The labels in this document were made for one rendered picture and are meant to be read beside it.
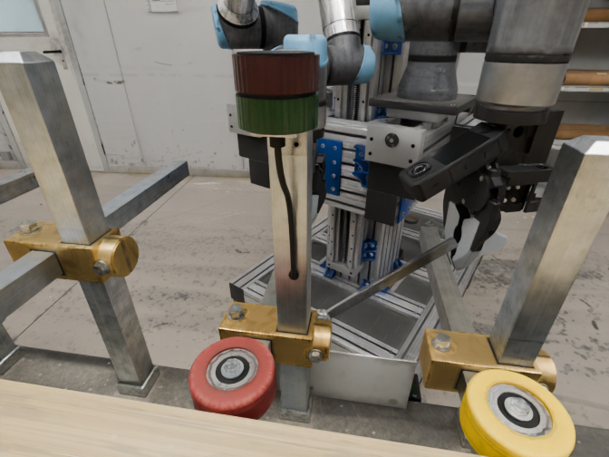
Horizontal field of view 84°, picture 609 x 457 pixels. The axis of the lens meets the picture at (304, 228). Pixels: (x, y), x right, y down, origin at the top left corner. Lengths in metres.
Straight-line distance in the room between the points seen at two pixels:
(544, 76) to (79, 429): 0.51
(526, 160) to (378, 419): 0.39
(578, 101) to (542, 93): 3.10
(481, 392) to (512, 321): 0.09
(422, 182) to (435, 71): 0.59
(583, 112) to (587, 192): 3.21
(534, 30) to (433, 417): 0.48
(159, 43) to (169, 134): 0.74
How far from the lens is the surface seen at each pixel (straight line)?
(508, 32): 0.41
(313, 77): 0.25
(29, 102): 0.42
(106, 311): 0.52
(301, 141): 0.30
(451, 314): 0.51
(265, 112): 0.24
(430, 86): 0.94
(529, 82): 0.41
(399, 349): 1.32
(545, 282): 0.39
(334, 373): 0.53
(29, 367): 0.76
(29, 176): 0.80
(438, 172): 0.39
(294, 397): 0.52
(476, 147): 0.41
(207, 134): 3.33
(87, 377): 0.69
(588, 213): 0.37
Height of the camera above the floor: 1.18
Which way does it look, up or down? 29 degrees down
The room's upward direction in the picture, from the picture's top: straight up
